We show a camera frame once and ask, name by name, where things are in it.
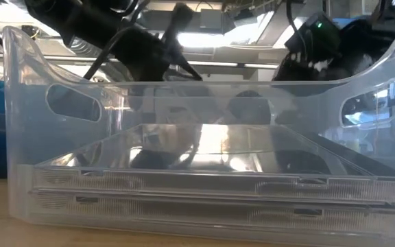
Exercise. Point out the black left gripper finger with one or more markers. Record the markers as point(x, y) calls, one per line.
point(183, 65)
point(180, 20)

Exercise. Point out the black clear-lid jewel case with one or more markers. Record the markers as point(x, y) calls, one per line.
point(218, 185)
point(183, 216)

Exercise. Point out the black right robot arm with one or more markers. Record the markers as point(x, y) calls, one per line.
point(362, 37)

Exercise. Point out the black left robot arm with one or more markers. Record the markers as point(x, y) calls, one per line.
point(81, 20)

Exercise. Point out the grey ceiling box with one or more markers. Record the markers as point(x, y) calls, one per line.
point(211, 19)

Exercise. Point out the long ceiling light bar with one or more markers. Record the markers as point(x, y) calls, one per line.
point(218, 64)

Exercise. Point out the clear plastic bin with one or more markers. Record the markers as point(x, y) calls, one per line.
point(22, 137)

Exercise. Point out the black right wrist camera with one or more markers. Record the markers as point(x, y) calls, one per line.
point(315, 34)

